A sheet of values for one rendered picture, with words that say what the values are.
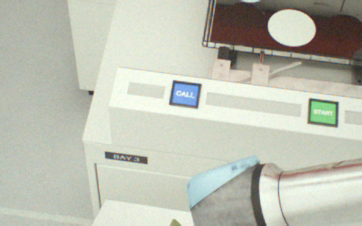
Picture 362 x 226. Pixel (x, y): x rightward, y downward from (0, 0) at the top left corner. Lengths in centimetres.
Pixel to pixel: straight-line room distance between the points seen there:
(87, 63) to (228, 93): 102
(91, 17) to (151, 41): 55
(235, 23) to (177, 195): 40
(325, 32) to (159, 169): 46
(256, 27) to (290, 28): 7
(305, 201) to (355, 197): 7
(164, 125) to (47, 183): 105
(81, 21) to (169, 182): 76
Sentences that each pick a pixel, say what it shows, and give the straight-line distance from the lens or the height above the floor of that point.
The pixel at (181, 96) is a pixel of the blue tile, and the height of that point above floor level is 96.
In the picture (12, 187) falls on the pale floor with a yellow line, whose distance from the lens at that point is 247.
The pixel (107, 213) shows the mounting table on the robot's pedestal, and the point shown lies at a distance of 148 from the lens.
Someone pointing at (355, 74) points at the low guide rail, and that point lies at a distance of 167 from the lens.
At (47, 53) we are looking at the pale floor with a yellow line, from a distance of 275.
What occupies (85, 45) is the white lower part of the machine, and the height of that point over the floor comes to 32.
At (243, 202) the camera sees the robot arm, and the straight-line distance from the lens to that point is 108.
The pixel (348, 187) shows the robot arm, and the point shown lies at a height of 126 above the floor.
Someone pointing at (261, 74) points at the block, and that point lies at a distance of 156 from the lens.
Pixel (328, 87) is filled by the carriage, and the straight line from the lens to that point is 160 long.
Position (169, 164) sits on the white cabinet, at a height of 77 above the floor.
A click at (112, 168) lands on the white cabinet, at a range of 164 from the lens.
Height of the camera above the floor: 215
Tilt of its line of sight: 57 degrees down
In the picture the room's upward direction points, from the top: 3 degrees clockwise
